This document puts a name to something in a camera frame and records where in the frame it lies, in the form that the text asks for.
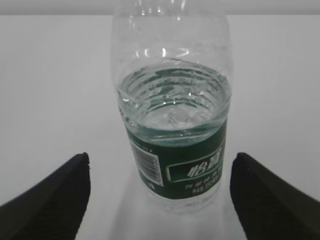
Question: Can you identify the clear green-label water bottle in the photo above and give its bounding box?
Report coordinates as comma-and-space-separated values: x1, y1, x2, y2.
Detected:
111, 0, 233, 213

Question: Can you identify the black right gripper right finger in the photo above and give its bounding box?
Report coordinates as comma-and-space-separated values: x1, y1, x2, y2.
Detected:
229, 152, 320, 240

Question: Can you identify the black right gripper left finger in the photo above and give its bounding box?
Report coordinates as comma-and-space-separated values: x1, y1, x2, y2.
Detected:
0, 152, 91, 240

